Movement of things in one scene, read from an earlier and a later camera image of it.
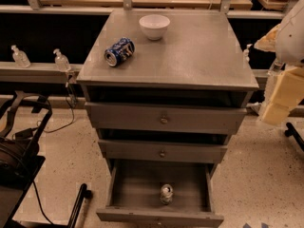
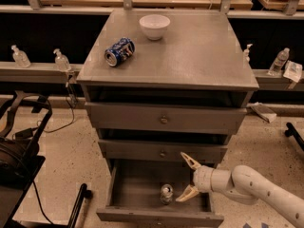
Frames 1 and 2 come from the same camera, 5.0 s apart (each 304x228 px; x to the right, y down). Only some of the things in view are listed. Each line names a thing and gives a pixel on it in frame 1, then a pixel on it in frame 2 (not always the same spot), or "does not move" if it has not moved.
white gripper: (291, 42) to (202, 178)
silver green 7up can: (166, 193) does not move
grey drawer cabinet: (164, 89) does not move
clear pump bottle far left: (20, 58) does not move
